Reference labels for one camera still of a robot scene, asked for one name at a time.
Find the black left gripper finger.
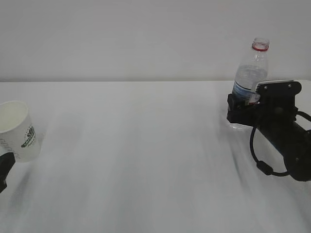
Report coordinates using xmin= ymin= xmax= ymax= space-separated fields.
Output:
xmin=0 ymin=152 xmax=15 ymax=192

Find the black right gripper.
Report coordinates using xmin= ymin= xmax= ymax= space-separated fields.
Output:
xmin=226 ymin=80 xmax=302 ymax=133

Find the white paper cup green logo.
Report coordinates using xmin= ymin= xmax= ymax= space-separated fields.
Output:
xmin=0 ymin=100 xmax=40 ymax=163

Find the clear plastic water bottle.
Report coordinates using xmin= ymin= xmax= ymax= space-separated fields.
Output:
xmin=225 ymin=37 xmax=271 ymax=132

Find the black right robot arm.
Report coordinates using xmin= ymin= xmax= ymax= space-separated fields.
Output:
xmin=226 ymin=80 xmax=311 ymax=182

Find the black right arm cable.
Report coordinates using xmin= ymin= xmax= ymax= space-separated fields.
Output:
xmin=249 ymin=110 xmax=311 ymax=177

